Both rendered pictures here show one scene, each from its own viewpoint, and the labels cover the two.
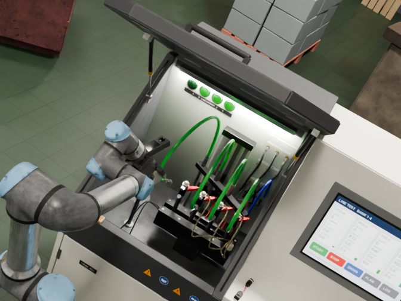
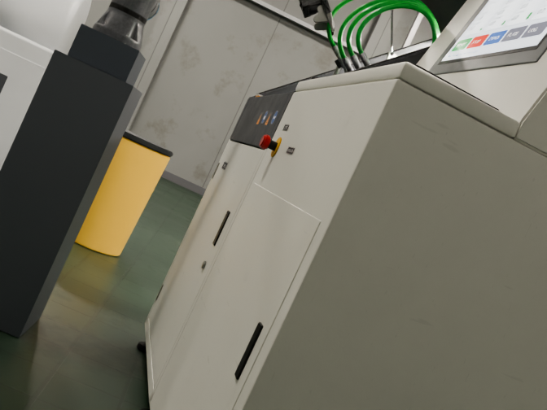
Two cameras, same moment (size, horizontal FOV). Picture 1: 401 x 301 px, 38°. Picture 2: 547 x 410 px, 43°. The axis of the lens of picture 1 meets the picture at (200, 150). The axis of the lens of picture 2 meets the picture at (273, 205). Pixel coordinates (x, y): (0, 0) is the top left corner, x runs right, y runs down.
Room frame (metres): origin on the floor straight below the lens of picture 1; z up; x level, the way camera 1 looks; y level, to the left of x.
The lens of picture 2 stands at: (0.86, -1.93, 0.73)
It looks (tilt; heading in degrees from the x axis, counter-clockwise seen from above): 2 degrees down; 67
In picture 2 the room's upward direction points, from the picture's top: 25 degrees clockwise
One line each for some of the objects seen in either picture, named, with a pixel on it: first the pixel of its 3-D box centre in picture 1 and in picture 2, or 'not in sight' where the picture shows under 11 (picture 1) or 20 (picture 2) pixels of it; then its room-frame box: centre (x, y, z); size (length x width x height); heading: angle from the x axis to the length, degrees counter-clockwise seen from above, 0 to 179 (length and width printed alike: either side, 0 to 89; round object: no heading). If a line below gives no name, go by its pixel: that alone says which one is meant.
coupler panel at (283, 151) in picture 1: (266, 169); not in sight; (2.02, -0.29, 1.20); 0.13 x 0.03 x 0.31; 80
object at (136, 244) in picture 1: (138, 260); (262, 122); (1.56, 0.04, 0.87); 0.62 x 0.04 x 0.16; 80
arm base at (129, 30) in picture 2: not in sight; (122, 27); (1.10, 0.21, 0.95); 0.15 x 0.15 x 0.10
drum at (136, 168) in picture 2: not in sight; (115, 189); (1.58, 1.75, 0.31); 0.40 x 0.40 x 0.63
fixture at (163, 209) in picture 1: (193, 236); not in sight; (1.78, -0.12, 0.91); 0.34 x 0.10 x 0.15; 80
